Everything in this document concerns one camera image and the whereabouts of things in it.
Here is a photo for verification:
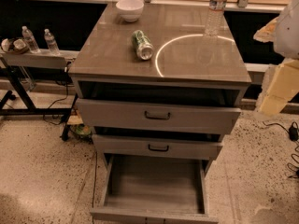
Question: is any small water bottle right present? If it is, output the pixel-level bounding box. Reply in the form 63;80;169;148
44;29;60;55

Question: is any grey side shelf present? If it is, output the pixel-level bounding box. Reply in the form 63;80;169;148
1;49;78;69

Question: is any black floor cable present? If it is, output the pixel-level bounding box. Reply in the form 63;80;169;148
42;77;70;126

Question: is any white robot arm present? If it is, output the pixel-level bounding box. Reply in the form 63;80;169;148
253;0;299;116

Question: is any clear plastic water bottle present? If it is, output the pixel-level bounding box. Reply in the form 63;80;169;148
204;0;227;36

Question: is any small water bottle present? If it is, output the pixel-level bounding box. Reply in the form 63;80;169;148
21;26;40;53
44;29;60;55

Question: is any green soda can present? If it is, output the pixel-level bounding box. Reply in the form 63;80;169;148
131;30;153;61

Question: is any grey drawer cabinet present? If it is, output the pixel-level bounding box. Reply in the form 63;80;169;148
67;2;252;179

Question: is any green object on floor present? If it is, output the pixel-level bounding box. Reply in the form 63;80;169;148
71;124;92;138

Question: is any grey middle drawer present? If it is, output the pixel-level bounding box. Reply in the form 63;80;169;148
93;134;222;160

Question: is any black coiled cable right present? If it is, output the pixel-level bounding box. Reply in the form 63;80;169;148
286;143;299;179

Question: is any black metal table frame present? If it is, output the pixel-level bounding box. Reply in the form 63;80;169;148
0;56;78;141

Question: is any bowl with items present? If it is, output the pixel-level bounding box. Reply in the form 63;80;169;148
1;38;28;54

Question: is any grey bottom drawer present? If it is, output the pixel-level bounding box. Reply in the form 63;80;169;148
91;155;219;224

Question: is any grey drawer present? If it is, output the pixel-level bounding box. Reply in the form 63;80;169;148
93;134;222;160
91;155;219;224
77;99;241;134

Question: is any white bowl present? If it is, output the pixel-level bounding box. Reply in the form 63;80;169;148
116;0;144;22

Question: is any black power adapter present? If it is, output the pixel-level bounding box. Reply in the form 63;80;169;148
289;121;299;141

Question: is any grey top drawer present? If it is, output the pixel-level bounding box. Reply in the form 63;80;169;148
77;99;241;134

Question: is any small water bottle left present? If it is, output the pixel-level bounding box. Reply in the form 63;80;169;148
21;26;40;53

